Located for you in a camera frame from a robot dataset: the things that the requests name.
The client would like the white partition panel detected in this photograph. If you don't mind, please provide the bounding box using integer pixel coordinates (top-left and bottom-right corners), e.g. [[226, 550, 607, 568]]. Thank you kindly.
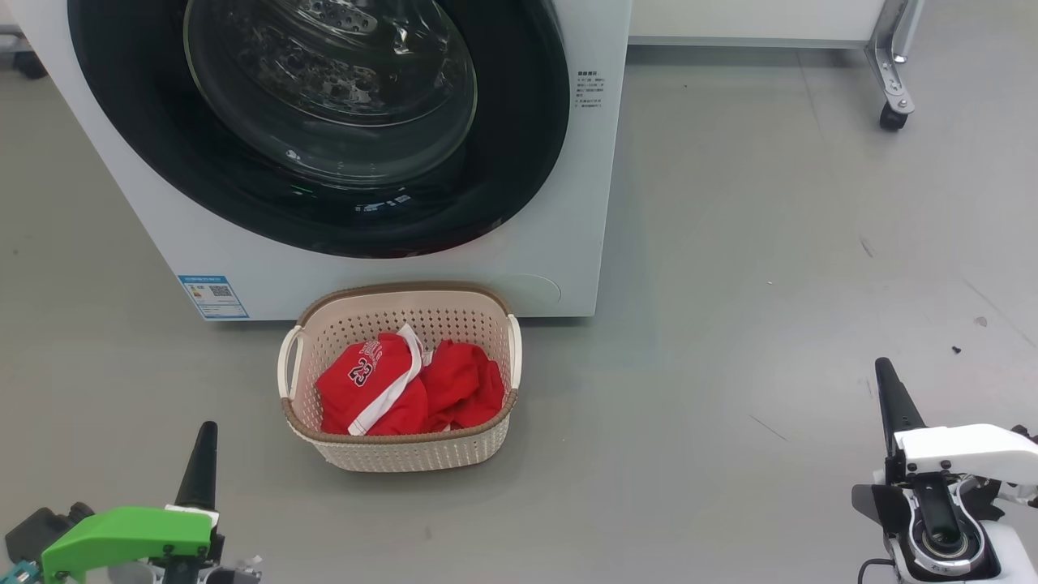
[[628, 0, 893, 48]]

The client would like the cream perforated laundry basket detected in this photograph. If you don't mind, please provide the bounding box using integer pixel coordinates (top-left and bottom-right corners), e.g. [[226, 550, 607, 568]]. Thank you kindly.
[[277, 281, 522, 474]]

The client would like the blue energy label sticker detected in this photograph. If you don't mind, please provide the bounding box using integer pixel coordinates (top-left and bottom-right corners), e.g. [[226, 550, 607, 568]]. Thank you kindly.
[[178, 274, 250, 321]]

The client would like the red white basketball jersey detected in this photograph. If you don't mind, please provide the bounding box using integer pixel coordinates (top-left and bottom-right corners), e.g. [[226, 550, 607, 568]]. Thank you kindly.
[[315, 323, 505, 436]]

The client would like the black round glass washer door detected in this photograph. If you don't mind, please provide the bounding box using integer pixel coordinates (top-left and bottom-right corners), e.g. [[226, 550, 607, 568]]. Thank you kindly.
[[66, 0, 571, 260]]

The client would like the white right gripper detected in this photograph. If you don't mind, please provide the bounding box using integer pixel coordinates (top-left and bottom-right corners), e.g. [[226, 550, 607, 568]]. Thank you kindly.
[[851, 358, 1038, 528]]

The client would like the metal frame leg with caster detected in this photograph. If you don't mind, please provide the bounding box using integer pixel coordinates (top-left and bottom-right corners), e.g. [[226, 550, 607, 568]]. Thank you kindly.
[[864, 0, 925, 132], [0, 32, 48, 80]]

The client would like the white front-load washing machine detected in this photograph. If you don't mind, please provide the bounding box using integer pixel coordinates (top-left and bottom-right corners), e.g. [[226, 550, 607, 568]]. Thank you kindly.
[[0, 0, 633, 323]]

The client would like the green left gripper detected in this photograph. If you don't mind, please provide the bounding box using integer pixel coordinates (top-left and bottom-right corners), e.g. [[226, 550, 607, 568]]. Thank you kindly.
[[41, 421, 225, 584]]

